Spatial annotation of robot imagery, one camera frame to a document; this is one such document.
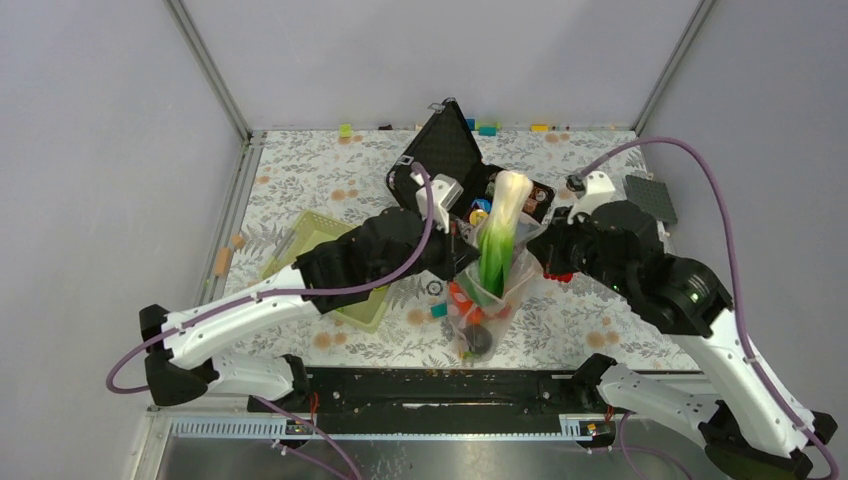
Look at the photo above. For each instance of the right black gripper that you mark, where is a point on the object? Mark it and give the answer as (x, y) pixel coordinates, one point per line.
(559, 230)

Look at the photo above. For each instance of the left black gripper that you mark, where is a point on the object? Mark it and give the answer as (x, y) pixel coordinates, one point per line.
(456, 251)

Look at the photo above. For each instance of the clear zip top bag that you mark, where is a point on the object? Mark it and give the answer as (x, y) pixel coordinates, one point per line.
(478, 343)

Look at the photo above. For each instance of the white green leek toy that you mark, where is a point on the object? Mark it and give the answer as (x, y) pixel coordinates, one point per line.
(496, 239)

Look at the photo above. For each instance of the orange toy carrot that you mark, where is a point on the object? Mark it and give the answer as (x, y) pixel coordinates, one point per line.
(462, 307)

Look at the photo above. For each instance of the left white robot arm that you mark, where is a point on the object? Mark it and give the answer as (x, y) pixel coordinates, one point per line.
(188, 353)

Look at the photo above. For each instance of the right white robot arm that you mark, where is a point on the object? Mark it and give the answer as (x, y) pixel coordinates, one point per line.
(750, 427)

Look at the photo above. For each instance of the yellow big blind button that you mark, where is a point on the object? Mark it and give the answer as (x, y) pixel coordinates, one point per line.
(477, 217)

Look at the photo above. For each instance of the loose poker chip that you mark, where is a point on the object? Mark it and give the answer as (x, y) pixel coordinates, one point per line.
(434, 288)

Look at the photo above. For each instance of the teal small block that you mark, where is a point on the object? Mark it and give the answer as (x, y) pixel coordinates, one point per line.
(440, 310)

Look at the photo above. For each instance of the black poker chip case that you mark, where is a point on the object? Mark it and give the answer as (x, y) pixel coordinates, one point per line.
(445, 145)

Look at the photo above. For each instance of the dark grey lego baseplate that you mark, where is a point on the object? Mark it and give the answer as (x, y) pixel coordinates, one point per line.
(652, 197)

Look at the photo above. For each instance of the green plastic basket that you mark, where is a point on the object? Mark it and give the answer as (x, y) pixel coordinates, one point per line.
(304, 246)

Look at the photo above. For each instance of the wooden block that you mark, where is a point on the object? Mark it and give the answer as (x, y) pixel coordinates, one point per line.
(222, 262)

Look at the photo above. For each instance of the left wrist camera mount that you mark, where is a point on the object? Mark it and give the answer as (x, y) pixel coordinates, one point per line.
(446, 192)

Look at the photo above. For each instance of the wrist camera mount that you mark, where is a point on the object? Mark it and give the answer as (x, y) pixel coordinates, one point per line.
(593, 190)
(446, 192)

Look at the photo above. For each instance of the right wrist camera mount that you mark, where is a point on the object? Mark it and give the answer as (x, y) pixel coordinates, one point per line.
(593, 190)

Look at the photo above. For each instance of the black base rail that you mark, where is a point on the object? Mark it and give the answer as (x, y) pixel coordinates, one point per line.
(374, 401)

